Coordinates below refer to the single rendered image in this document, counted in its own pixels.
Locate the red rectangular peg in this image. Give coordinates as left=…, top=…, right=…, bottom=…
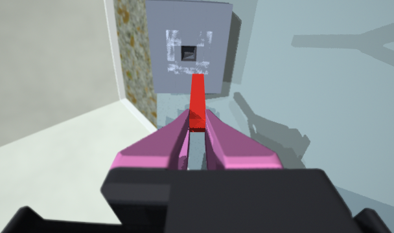
left=189, top=74, right=205, bottom=132

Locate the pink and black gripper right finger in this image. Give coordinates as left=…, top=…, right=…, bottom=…
left=205, top=109, right=284, bottom=170

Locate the grey panel with square hole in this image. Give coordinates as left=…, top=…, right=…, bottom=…
left=145, top=0, right=233, bottom=93

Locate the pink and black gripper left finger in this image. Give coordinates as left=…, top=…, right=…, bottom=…
left=110, top=109, right=190, bottom=170

